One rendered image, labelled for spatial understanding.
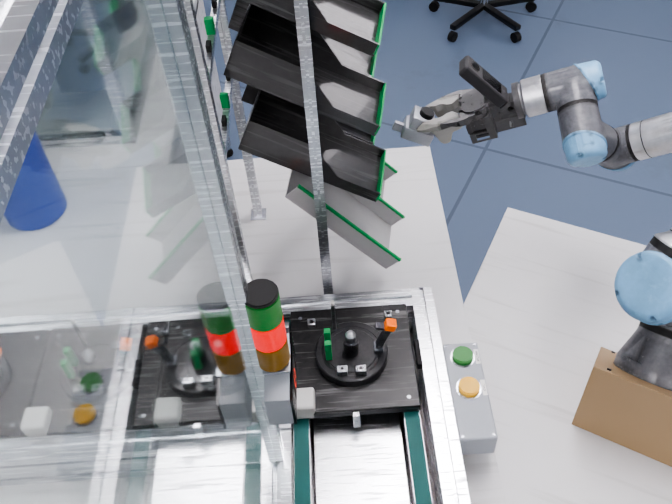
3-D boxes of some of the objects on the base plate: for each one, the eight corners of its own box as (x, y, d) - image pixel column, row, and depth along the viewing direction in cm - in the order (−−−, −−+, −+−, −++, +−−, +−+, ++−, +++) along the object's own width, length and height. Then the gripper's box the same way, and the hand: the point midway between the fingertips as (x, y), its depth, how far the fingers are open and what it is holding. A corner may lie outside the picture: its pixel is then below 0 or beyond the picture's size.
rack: (332, 203, 185) (306, -125, 126) (339, 317, 161) (312, -25, 101) (251, 209, 185) (187, -116, 126) (246, 323, 161) (163, -14, 101)
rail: (429, 314, 160) (431, 283, 152) (516, 823, 100) (528, 816, 92) (404, 316, 160) (405, 284, 152) (477, 826, 100) (485, 819, 92)
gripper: (529, 137, 141) (425, 163, 149) (526, 101, 148) (427, 127, 157) (518, 103, 135) (411, 132, 143) (516, 67, 143) (414, 96, 151)
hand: (421, 117), depth 147 cm, fingers closed on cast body, 4 cm apart
